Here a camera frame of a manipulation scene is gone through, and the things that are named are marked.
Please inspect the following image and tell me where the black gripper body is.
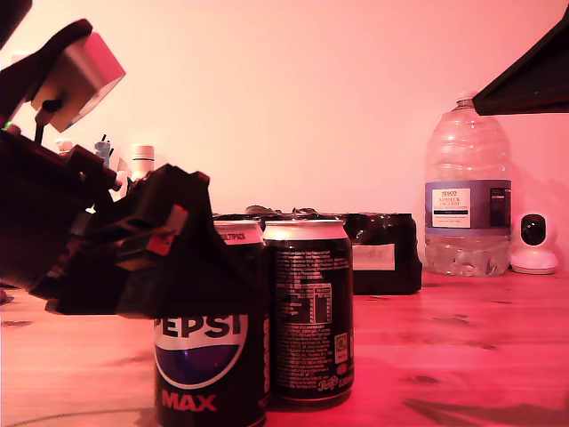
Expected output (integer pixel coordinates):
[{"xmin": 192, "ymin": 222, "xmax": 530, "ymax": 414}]
[{"xmin": 0, "ymin": 133, "xmax": 155, "ymax": 317}]

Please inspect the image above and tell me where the black Pepsi Max multipack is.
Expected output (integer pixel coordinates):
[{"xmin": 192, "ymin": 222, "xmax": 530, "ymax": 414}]
[{"xmin": 212, "ymin": 205, "xmax": 423, "ymax": 295}]

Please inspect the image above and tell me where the white bottle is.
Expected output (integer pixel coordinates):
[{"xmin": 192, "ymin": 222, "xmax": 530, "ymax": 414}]
[{"xmin": 130, "ymin": 144, "xmax": 156, "ymax": 183}]

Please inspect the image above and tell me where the large clear water bottle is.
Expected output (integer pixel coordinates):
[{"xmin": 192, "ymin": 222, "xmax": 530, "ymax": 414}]
[{"xmin": 424, "ymin": 91, "xmax": 513, "ymax": 278}]

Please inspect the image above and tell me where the thin black camera cable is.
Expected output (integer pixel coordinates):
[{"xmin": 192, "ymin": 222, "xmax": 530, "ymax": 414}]
[{"xmin": 33, "ymin": 100, "xmax": 61, "ymax": 146}]

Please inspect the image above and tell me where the grey gripper camera box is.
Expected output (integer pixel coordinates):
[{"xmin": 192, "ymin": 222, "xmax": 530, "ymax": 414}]
[{"xmin": 27, "ymin": 20, "xmax": 128, "ymax": 134}]

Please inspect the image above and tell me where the small white round camera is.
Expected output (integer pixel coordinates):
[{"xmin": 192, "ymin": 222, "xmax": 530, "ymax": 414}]
[{"xmin": 509, "ymin": 212, "xmax": 559, "ymax": 276}]

